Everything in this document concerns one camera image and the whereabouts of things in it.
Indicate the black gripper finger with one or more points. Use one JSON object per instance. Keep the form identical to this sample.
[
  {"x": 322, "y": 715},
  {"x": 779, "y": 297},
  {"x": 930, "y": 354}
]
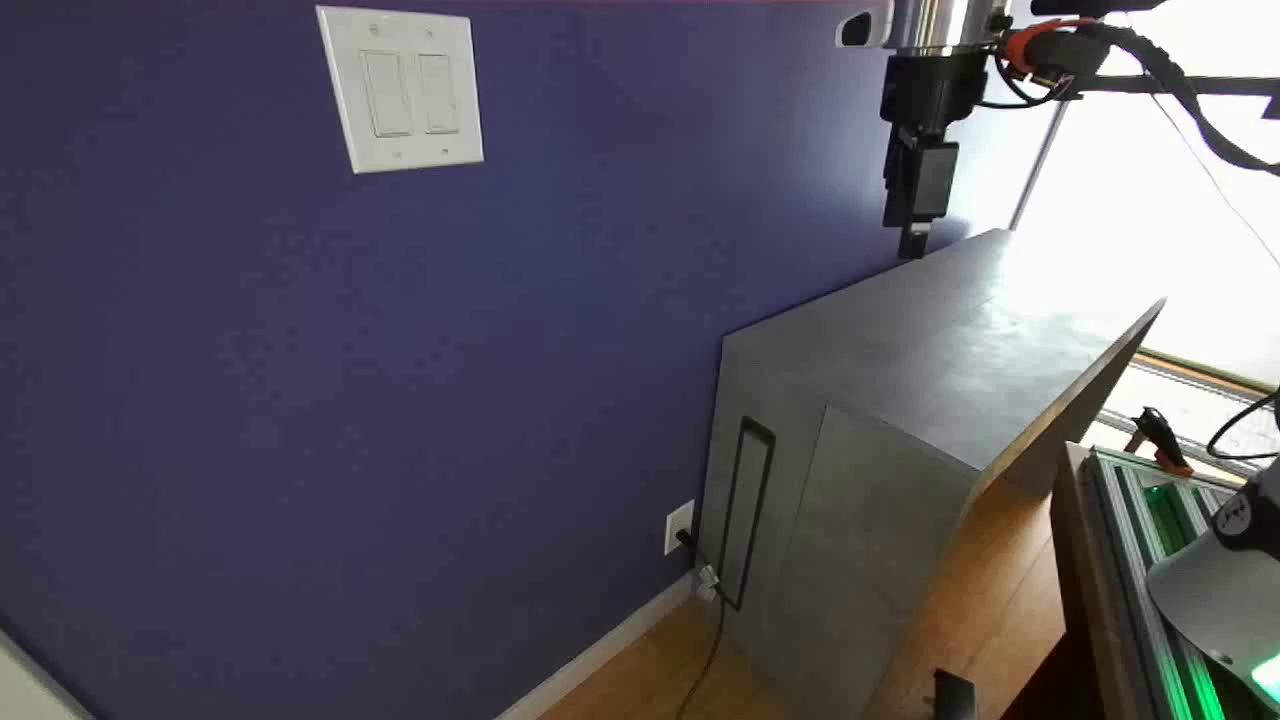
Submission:
[
  {"x": 941, "y": 183},
  {"x": 904, "y": 183}
]

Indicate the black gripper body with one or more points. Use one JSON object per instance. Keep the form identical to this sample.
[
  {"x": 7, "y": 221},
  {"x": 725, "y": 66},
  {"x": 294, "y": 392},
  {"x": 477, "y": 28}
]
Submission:
[{"x": 930, "y": 89}]

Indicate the white rocker switch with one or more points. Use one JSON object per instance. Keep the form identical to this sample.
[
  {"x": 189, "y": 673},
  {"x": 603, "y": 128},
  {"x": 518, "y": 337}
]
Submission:
[
  {"x": 383, "y": 95},
  {"x": 435, "y": 95}
]

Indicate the robot cart with green light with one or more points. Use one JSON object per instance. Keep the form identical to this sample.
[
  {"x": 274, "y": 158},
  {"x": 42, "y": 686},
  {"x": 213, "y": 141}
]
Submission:
[{"x": 1112, "y": 585}]

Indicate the grey concrete console table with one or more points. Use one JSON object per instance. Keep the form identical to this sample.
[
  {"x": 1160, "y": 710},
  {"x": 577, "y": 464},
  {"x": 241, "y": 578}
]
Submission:
[{"x": 962, "y": 347}]

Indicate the black and red clamp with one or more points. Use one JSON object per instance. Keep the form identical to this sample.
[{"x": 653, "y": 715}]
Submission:
[{"x": 1158, "y": 437}]

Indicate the white plug adapter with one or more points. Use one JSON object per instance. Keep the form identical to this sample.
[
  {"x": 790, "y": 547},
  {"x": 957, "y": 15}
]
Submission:
[{"x": 705, "y": 580}]

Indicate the small black floor object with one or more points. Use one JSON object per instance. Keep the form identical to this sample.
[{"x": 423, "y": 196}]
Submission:
[{"x": 953, "y": 696}]

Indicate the white panel corner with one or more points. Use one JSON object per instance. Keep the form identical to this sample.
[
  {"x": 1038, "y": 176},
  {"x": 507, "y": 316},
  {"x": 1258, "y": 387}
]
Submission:
[{"x": 24, "y": 686}]

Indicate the black camera on tripod stand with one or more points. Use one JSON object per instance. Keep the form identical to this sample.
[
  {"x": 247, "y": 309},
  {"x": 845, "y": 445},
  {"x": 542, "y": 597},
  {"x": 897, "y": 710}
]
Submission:
[{"x": 1173, "y": 86}]

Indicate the white wall power outlet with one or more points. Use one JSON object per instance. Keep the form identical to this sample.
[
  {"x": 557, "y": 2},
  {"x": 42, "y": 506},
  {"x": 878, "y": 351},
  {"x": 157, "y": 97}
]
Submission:
[{"x": 677, "y": 521}]

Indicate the white double switch wall plate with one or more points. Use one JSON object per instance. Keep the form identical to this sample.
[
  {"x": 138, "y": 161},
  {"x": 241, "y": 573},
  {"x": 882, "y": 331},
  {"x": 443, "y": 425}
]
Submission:
[{"x": 339, "y": 95}]

